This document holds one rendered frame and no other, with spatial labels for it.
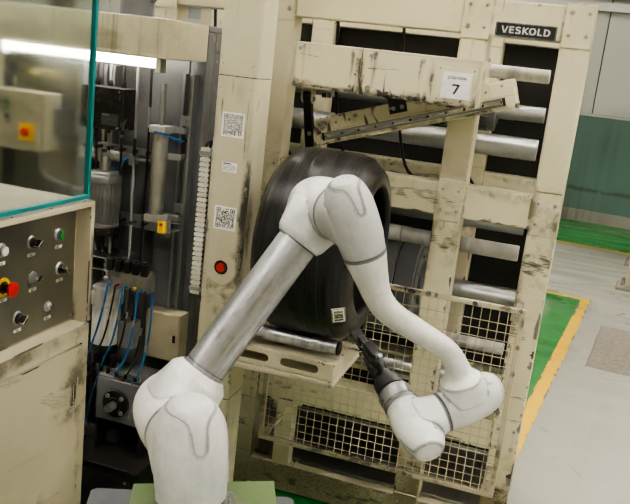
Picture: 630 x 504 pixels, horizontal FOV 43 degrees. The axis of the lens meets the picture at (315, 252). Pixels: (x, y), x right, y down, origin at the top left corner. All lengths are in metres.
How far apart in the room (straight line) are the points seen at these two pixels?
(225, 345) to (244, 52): 0.97
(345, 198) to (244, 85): 0.83
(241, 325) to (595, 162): 9.85
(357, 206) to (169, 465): 0.67
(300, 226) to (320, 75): 0.90
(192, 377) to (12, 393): 0.59
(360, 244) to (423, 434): 0.50
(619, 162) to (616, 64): 1.28
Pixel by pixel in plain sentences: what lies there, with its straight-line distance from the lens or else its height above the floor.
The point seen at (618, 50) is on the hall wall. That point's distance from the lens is 11.55.
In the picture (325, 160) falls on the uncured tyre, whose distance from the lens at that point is 2.38.
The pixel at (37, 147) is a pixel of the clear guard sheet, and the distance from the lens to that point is 2.22.
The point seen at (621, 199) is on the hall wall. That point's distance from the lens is 11.52.
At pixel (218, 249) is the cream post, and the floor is 1.12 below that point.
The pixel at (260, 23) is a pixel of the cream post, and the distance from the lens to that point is 2.47.
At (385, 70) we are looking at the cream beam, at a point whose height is 1.72.
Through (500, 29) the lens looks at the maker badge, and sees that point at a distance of 2.88.
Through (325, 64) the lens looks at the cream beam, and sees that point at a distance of 2.67.
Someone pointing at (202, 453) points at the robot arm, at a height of 0.93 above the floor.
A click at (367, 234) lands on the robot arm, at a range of 1.76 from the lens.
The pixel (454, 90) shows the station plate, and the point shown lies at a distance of 2.57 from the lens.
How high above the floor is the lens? 1.73
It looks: 13 degrees down
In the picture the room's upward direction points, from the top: 7 degrees clockwise
